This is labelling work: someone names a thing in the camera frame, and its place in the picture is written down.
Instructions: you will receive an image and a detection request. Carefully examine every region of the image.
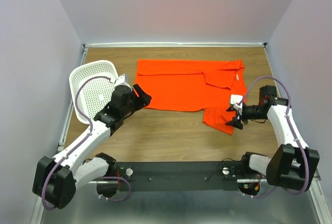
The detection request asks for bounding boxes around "orange t shirt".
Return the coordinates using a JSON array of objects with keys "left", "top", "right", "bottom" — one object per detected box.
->
[{"left": 135, "top": 60, "right": 247, "bottom": 135}]

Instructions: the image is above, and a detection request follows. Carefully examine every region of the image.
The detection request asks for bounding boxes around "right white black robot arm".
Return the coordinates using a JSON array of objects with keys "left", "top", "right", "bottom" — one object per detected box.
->
[{"left": 226, "top": 85, "right": 320, "bottom": 193}]

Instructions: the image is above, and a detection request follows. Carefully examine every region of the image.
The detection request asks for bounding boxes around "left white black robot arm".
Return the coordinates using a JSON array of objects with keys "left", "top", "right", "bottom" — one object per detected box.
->
[{"left": 32, "top": 84, "right": 152, "bottom": 210}]

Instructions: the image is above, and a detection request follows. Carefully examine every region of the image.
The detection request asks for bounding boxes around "white perforated plastic basket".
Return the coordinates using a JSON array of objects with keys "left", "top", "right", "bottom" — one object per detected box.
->
[{"left": 69, "top": 60, "right": 118, "bottom": 124}]

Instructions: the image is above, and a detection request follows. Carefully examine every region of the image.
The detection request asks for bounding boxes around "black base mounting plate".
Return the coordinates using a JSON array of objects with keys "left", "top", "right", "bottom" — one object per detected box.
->
[{"left": 85, "top": 160, "right": 270, "bottom": 192}]

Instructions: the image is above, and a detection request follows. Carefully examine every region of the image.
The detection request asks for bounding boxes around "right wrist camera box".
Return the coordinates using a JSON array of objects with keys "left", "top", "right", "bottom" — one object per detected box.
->
[{"left": 230, "top": 94, "right": 243, "bottom": 115}]

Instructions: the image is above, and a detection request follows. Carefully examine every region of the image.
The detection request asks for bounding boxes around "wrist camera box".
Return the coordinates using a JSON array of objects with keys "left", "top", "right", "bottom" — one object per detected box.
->
[
  {"left": 110, "top": 74, "right": 130, "bottom": 87},
  {"left": 230, "top": 94, "right": 243, "bottom": 115}
]

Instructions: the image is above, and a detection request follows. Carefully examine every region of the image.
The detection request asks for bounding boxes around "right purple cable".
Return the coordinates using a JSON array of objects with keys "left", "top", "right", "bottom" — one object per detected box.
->
[{"left": 237, "top": 76, "right": 311, "bottom": 199}]

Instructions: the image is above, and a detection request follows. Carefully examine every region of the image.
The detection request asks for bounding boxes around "purple cable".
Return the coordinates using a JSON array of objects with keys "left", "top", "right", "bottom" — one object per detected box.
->
[
  {"left": 237, "top": 76, "right": 311, "bottom": 199},
  {"left": 41, "top": 76, "right": 132, "bottom": 211}
]

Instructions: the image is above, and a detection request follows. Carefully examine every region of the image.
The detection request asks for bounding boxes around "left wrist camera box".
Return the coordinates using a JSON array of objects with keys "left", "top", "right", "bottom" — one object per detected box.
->
[{"left": 110, "top": 74, "right": 130, "bottom": 87}]

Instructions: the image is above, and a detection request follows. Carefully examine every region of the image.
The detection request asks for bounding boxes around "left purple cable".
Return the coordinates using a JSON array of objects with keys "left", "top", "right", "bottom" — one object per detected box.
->
[{"left": 41, "top": 76, "right": 132, "bottom": 211}]

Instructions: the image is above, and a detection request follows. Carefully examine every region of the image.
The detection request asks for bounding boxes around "aluminium frame rail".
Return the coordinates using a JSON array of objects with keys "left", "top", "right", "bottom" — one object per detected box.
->
[{"left": 30, "top": 43, "right": 89, "bottom": 224}]

